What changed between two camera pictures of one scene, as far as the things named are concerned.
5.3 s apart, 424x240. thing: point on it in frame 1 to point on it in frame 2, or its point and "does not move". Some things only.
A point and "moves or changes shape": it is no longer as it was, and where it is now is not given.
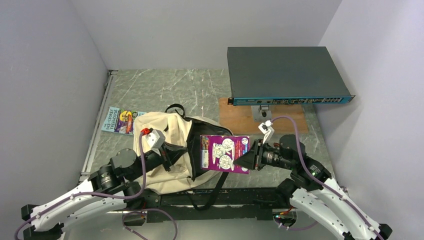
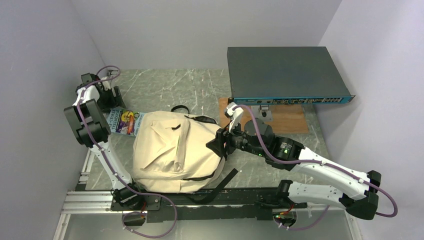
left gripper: [170, 153] to [116, 101]
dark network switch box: [284, 75] does not move
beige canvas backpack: [185, 176] moves or changes shape
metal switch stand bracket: [261, 113] does not move
